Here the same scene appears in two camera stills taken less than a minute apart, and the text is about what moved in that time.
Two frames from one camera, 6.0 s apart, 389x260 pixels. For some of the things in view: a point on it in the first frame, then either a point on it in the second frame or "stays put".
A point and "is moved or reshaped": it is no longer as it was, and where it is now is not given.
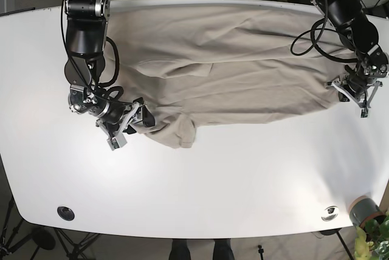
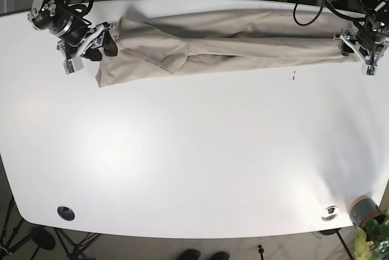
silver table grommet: [330, 213] stays put
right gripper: [362, 76] → [369, 33]
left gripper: [84, 100] → [75, 32]
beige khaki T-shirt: [194, 62] is moved or reshaped
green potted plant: [372, 242] stays put
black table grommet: [65, 213] stays put
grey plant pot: [364, 208] stays put
